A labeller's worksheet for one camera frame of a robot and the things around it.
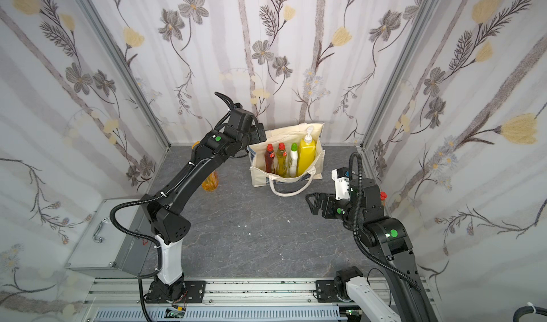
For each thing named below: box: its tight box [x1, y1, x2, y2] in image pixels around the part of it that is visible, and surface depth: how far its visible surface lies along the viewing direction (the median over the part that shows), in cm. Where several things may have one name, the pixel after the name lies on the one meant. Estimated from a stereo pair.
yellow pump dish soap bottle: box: [297, 125, 317, 176], surface depth 95 cm
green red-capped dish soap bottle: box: [276, 142, 288, 178], surface depth 99 cm
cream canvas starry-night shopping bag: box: [246, 122, 326, 197], surface depth 92 cm
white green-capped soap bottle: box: [289, 142, 299, 178], surface depth 100 cm
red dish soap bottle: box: [264, 143, 276, 174], surface depth 97 cm
